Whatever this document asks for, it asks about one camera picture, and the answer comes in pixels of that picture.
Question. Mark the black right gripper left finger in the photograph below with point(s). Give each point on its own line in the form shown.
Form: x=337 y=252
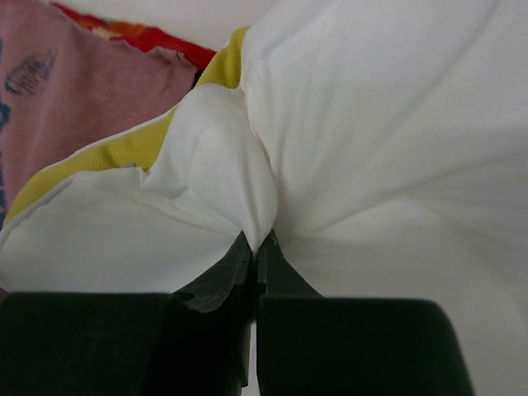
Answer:
x=193 y=341

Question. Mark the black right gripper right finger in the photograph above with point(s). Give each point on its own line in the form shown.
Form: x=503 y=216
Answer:
x=309 y=344

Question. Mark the white pillow with yellow edge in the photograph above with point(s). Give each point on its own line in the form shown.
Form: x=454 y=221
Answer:
x=385 y=142

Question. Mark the pink and red pillowcase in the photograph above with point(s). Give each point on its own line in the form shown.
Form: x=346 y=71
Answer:
x=70 y=79

